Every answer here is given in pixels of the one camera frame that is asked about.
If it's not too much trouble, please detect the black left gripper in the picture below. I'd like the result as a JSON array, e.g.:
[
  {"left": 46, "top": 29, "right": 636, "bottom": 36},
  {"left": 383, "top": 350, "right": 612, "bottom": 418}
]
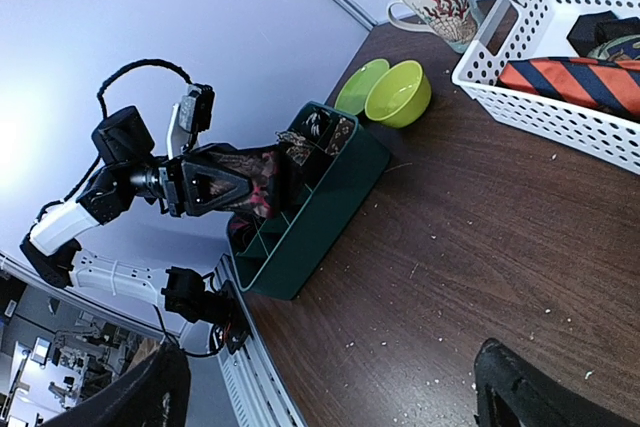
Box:
[{"left": 129, "top": 143, "right": 252, "bottom": 217}]

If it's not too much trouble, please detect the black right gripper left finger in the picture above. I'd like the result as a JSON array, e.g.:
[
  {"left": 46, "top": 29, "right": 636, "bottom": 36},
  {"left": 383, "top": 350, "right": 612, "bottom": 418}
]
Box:
[{"left": 43, "top": 344, "right": 191, "bottom": 427}]

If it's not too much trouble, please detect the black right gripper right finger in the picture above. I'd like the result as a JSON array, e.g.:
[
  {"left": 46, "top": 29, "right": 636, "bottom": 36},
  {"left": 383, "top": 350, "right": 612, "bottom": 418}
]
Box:
[{"left": 474, "top": 338, "right": 635, "bottom": 426}]

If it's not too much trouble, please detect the dark red patterned tie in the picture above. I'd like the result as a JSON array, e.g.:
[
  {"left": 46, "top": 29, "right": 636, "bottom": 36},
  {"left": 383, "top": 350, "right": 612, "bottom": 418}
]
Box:
[{"left": 217, "top": 144, "right": 303, "bottom": 219}]

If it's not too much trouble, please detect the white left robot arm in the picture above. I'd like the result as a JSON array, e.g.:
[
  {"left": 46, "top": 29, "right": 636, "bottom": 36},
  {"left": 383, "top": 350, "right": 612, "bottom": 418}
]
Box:
[{"left": 20, "top": 104, "right": 251, "bottom": 328}]

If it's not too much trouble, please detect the cream floral rolled tie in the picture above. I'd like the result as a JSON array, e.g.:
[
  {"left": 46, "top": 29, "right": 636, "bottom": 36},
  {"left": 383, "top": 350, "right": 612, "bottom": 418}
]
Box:
[{"left": 276, "top": 130, "right": 316, "bottom": 167}]

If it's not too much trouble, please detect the green compartment tray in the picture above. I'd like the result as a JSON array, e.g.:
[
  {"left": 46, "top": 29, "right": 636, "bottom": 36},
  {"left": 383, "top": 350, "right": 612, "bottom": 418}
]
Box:
[{"left": 230, "top": 102, "right": 390, "bottom": 300}]

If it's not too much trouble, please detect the white patterned rolled tie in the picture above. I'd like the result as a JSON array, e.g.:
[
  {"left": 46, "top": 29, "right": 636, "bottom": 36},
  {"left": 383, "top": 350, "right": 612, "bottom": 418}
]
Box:
[{"left": 294, "top": 108, "right": 331, "bottom": 141}]

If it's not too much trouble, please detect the rolled tie in tray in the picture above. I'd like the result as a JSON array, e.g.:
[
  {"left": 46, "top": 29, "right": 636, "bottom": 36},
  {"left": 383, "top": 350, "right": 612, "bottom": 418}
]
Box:
[{"left": 325, "top": 117, "right": 355, "bottom": 157}]

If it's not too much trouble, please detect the lime green plate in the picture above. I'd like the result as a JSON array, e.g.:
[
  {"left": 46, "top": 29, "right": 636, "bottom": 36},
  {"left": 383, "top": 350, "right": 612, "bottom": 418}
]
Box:
[{"left": 334, "top": 58, "right": 390, "bottom": 116}]

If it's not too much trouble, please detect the lime green bowl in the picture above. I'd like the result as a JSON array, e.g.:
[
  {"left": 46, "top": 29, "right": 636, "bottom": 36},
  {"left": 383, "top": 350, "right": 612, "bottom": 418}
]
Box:
[{"left": 365, "top": 60, "right": 432, "bottom": 129}]

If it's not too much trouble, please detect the cream patterned mug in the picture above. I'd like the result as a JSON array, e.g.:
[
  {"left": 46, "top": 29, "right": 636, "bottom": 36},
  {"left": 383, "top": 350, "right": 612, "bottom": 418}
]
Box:
[{"left": 387, "top": 0, "right": 484, "bottom": 54}]

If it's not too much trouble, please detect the orange navy striped tie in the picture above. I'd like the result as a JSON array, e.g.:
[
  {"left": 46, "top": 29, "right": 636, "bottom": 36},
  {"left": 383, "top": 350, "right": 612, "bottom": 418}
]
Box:
[{"left": 496, "top": 57, "right": 639, "bottom": 121}]

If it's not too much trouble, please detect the white perforated plastic basket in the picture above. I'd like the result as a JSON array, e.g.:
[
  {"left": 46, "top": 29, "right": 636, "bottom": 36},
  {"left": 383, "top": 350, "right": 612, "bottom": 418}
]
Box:
[{"left": 452, "top": 0, "right": 639, "bottom": 174}]

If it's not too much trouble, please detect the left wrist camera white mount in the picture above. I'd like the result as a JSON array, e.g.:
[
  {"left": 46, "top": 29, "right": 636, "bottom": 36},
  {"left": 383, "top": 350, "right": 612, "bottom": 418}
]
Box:
[{"left": 166, "top": 84, "right": 215, "bottom": 159}]

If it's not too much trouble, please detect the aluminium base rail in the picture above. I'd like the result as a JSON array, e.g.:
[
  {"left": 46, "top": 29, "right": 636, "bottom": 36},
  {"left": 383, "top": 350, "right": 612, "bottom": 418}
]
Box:
[{"left": 214, "top": 254, "right": 307, "bottom": 427}]

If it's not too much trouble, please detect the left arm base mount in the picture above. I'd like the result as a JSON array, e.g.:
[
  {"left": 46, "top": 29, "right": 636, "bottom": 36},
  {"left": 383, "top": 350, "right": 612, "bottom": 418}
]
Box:
[{"left": 202, "top": 279, "right": 251, "bottom": 356}]

